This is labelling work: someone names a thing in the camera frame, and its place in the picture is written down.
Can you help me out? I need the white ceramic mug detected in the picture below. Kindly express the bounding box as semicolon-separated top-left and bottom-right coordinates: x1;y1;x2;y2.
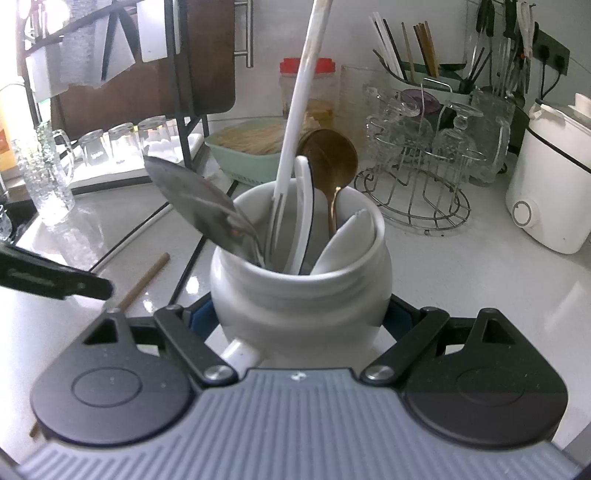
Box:
211;187;393;372

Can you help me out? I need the white ceramic soup spoon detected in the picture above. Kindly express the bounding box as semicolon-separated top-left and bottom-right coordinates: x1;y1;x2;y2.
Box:
311;209;376;275

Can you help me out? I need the steel fork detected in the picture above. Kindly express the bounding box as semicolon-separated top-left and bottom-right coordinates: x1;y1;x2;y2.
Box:
264;193;287;270

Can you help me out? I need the large steel spoon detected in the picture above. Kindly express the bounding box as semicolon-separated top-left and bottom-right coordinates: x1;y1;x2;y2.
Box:
143;155;264;267

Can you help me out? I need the copper long-handled spoon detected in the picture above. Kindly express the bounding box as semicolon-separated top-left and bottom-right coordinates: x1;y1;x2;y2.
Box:
297;128;359;237

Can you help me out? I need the white long-handled ladle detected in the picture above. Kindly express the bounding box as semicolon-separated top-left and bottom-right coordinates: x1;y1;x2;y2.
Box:
273;0;332;197

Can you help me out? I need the brown wooden chopstick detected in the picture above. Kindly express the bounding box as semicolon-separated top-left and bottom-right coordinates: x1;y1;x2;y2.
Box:
28;252;170;440

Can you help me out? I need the white drip tray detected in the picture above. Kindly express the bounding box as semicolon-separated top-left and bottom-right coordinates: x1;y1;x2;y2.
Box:
70;135;183;189

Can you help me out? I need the tall textured glass mug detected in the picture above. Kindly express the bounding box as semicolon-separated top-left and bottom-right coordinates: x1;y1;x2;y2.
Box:
12;121;75;227

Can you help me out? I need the upturned glass left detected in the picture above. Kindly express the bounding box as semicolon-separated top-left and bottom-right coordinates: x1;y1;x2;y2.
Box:
78;129;109;167

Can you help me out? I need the upturned glass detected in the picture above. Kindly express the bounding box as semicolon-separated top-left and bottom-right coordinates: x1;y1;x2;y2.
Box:
137;115;174;160
108;122;139;163
78;129;109;167

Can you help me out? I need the upturned glass middle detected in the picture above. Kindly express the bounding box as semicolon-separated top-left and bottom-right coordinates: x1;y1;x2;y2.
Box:
108;122;139;163

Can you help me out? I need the upturned glass right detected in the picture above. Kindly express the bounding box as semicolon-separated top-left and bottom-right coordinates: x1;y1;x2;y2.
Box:
137;115;174;160

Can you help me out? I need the green basket of sticks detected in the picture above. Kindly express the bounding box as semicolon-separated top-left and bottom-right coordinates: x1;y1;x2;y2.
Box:
203;117;320;186

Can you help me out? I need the white electric cooker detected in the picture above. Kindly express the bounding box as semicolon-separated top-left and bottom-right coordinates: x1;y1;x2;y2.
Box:
506;93;591;255

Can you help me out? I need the clear glass pitcher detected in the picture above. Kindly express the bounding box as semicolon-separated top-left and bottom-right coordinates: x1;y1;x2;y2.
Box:
468;89;515;186

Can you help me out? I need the red-lid plastic jar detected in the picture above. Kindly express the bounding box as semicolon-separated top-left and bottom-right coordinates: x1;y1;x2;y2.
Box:
280;57;338;128

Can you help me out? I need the black dish rack shelf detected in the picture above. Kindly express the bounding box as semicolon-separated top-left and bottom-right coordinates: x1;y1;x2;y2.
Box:
16;1;209;171

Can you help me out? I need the green white utensil caddy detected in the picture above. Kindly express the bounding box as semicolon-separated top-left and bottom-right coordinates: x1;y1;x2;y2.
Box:
369;12;492;95

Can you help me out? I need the wire glass holder rack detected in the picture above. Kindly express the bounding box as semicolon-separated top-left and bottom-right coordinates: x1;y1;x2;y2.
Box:
353;77;485;236

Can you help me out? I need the wall power socket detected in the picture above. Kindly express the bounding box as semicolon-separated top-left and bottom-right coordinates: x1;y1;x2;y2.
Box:
533;29;570;76

